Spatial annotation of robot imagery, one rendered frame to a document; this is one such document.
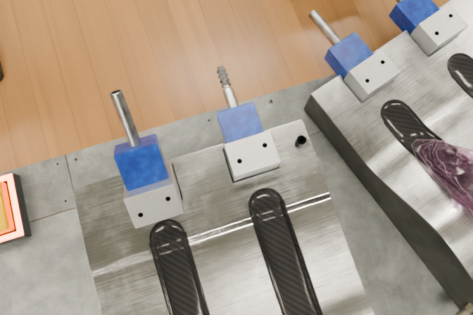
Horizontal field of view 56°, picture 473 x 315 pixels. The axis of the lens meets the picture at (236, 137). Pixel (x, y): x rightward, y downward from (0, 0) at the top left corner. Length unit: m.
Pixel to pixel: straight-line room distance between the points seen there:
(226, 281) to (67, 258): 0.21
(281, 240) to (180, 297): 0.12
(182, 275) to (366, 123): 0.27
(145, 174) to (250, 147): 0.11
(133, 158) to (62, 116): 0.22
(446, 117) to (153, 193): 0.36
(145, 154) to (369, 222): 0.30
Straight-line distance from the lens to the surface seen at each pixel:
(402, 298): 0.60
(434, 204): 0.52
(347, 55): 0.56
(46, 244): 0.60
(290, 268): 0.48
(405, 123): 0.57
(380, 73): 0.55
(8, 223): 0.59
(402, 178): 0.53
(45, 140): 0.63
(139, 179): 0.44
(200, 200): 0.47
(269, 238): 0.48
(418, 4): 0.62
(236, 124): 0.47
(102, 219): 0.49
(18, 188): 0.61
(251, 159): 0.45
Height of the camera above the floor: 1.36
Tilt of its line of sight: 75 degrees down
